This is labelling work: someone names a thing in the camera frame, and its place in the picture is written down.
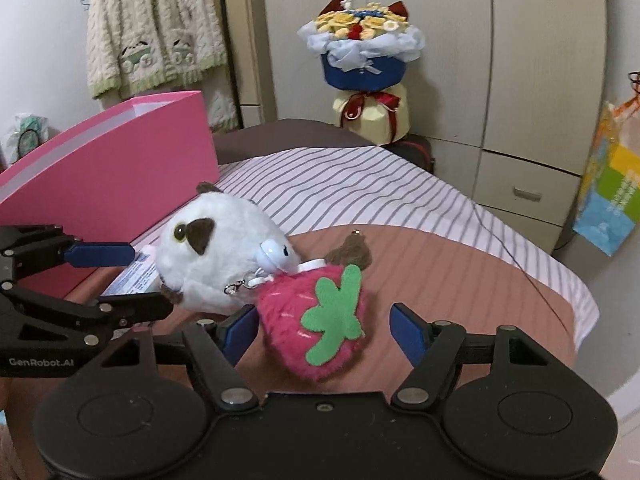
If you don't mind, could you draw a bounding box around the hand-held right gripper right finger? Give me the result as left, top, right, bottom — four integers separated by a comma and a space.
389, 302, 547, 411

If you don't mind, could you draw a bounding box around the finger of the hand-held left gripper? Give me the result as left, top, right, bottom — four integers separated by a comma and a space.
0, 280, 175, 347
0, 223, 137, 283

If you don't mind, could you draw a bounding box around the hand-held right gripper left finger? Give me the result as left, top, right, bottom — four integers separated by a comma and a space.
95, 304, 262, 412

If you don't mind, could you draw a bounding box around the pink strawberry plush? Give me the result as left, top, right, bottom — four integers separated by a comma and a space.
256, 263, 369, 384

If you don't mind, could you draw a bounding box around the white cat plush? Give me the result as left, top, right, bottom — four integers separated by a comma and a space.
154, 182, 327, 317

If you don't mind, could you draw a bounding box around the pink cardboard box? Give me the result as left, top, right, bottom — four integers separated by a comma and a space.
0, 90, 221, 286

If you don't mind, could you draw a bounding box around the white flat packet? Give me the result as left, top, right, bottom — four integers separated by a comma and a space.
102, 251, 166, 297

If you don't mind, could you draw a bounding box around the pink ribbed mat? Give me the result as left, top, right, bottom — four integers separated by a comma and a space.
0, 222, 576, 480

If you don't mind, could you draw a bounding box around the striped bed sheet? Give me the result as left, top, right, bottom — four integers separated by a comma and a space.
215, 145, 601, 353

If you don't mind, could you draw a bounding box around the dark suitcase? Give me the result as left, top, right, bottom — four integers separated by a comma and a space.
384, 132, 437, 177

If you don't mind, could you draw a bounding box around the cream fluffy cardigan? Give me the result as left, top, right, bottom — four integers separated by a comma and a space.
84, 0, 229, 132

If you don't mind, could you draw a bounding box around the colourful paper bag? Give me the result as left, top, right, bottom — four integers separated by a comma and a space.
571, 72, 640, 259

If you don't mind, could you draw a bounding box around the beige wardrobe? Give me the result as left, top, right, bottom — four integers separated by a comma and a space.
219, 0, 610, 257

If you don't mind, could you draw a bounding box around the yellow flower bouquet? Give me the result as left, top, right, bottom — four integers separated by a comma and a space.
297, 0, 427, 145

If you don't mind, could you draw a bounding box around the brown plush keychain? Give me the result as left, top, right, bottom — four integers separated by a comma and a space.
324, 229, 374, 270

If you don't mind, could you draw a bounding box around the black cable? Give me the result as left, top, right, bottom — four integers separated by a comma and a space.
472, 205, 568, 323

